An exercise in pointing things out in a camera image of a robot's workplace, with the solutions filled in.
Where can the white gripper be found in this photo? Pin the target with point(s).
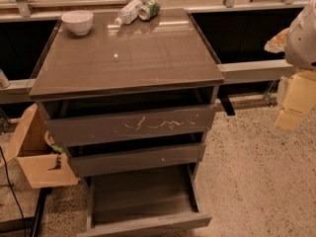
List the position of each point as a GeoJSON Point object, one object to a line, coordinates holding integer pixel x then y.
{"type": "Point", "coordinates": [302, 41]}

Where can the open cardboard box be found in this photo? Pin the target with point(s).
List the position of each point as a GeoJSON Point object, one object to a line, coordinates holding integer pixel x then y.
{"type": "Point", "coordinates": [42, 167]}

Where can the grey middle drawer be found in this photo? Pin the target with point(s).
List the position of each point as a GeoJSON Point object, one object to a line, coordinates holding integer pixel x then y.
{"type": "Point", "coordinates": [138, 154]}

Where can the green drink can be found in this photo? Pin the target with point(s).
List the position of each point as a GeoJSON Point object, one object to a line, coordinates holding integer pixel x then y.
{"type": "Point", "coordinates": [149, 10]}

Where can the grey scratched top drawer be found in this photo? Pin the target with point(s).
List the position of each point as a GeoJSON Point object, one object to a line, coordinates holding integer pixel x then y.
{"type": "Point", "coordinates": [70, 132]}

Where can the clear plastic bottle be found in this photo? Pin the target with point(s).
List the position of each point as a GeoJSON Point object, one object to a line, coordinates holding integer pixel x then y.
{"type": "Point", "coordinates": [128, 13]}

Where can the metal railing frame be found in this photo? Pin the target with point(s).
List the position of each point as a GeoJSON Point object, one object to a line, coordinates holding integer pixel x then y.
{"type": "Point", "coordinates": [237, 72]}

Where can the grey drawer cabinet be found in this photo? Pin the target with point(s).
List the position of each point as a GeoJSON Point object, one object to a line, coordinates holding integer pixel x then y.
{"type": "Point", "coordinates": [166, 55]}

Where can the white ceramic bowl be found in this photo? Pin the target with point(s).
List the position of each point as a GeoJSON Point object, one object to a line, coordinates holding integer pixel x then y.
{"type": "Point", "coordinates": [78, 22]}

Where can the grey bottom drawer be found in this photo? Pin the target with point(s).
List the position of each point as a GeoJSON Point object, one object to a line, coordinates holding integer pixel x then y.
{"type": "Point", "coordinates": [144, 203]}

